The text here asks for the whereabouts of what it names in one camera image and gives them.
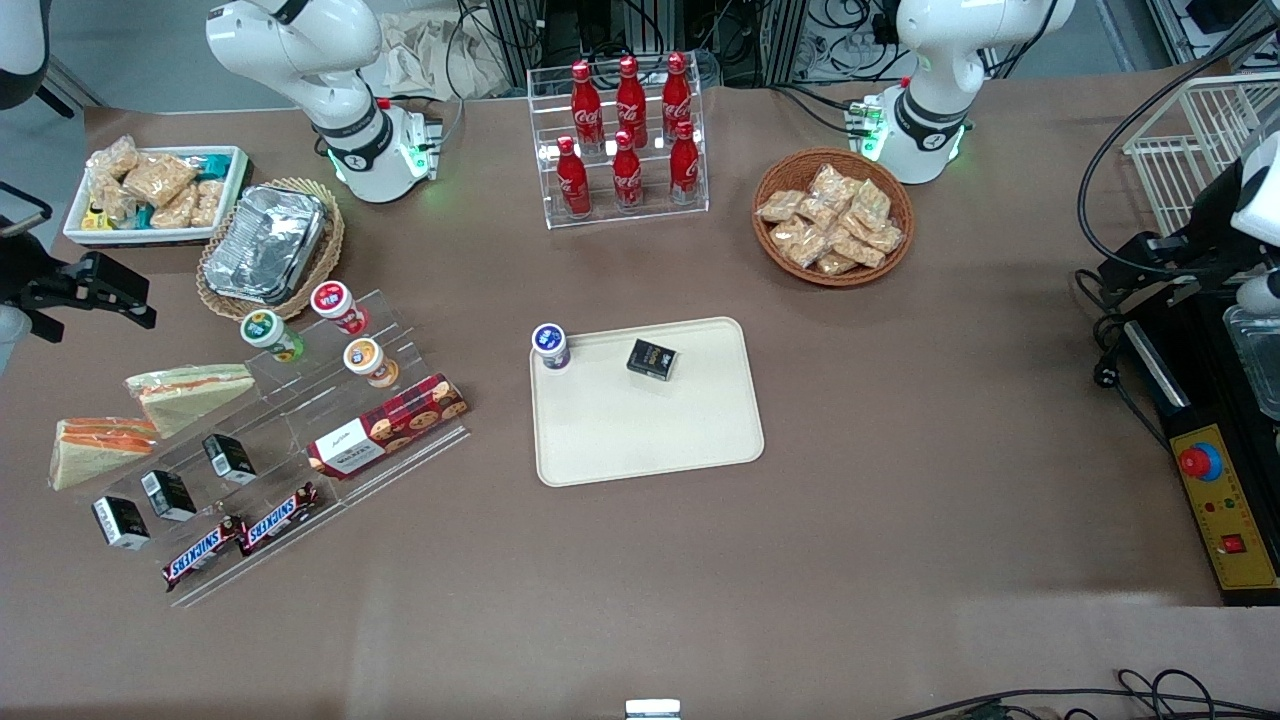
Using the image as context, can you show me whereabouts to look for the beige plastic tray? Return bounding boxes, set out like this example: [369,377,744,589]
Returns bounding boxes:
[529,317,766,488]

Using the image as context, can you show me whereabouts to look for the thick black cable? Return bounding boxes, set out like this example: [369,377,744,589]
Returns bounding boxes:
[1076,25,1280,283]

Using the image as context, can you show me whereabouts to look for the white wire basket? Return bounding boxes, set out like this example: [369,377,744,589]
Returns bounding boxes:
[1122,72,1280,237]

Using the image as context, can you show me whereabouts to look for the black equipment base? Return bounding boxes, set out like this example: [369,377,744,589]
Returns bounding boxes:
[1118,288,1280,608]

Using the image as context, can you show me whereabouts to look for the red plaid cookie box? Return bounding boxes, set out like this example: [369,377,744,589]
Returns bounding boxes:
[306,374,470,482]

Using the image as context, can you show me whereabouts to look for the silver foil container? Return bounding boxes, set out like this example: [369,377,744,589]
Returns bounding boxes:
[203,184,332,305]

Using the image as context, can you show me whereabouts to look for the red lid yogurt cup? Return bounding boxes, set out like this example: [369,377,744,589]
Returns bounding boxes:
[310,280,370,337]

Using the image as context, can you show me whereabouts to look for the black floor cables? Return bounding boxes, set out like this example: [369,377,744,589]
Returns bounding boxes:
[888,667,1280,720]

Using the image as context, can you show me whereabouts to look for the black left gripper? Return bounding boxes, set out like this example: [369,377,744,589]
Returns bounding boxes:
[1097,180,1253,308]

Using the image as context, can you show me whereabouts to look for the clear plastic container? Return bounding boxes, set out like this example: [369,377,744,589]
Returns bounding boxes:
[1224,304,1280,421]

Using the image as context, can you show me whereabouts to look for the clear acrylic bottle rack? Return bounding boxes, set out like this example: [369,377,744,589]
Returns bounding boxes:
[526,58,710,231]

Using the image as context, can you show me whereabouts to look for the white rectangular bin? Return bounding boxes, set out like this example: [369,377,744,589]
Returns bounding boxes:
[62,145,251,247]

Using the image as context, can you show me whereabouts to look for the round brown wicker basket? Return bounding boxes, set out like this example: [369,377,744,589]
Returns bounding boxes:
[751,148,916,289]

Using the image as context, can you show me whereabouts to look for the black cable with plug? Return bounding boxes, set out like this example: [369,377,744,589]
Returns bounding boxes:
[1073,268,1173,453]

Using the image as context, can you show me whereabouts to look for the triangle sandwich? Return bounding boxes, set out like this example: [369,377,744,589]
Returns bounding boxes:
[124,363,257,439]
[49,416,160,493]

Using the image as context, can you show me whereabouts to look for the orange lid yogurt cup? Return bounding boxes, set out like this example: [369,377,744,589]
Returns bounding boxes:
[343,337,400,389]

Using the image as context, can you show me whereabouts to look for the small black box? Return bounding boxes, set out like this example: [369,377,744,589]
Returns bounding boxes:
[202,433,258,486]
[91,496,152,552]
[140,469,198,523]
[627,339,679,382]

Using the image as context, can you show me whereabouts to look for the beige cloth bag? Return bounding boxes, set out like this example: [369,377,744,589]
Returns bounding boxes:
[362,8,523,103]

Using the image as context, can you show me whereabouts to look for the yellow emergency stop control box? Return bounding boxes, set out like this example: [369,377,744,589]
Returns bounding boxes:
[1169,424,1280,593]

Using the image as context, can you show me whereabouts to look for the red cola bottle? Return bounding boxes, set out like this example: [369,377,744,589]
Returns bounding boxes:
[611,130,644,210]
[615,55,649,149]
[570,60,605,153]
[661,52,694,143]
[669,120,702,205]
[555,136,592,218]

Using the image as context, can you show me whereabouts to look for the oval light wicker tray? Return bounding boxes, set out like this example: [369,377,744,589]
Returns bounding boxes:
[195,177,347,322]

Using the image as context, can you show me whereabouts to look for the blue lid yogurt cup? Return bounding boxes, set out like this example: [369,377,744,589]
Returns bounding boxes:
[531,322,572,372]

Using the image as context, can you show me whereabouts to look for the snickers chocolate bar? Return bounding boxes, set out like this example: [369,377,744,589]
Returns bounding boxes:
[162,516,247,592]
[237,482,321,557]

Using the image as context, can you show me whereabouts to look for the clear acrylic stepped shelf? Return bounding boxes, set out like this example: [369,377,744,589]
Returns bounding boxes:
[62,288,472,609]

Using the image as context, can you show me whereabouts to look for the green lid yogurt cup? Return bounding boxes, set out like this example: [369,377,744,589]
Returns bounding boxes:
[240,309,305,364]

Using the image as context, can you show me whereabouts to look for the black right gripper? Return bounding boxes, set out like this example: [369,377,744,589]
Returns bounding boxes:
[0,238,158,344]

